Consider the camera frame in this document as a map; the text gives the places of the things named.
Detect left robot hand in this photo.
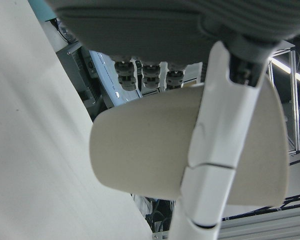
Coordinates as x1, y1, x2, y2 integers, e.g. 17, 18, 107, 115
43, 0, 300, 240

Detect cream paper cup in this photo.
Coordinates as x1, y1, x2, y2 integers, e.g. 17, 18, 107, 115
89, 77, 290, 208

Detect blue teach pendant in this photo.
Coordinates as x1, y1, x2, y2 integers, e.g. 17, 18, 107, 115
88, 49, 143, 109

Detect aluminium extrusion beam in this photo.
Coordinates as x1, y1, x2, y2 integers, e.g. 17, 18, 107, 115
152, 208, 300, 240

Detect aluminium frame post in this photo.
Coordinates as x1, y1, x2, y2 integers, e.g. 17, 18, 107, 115
267, 48, 300, 155

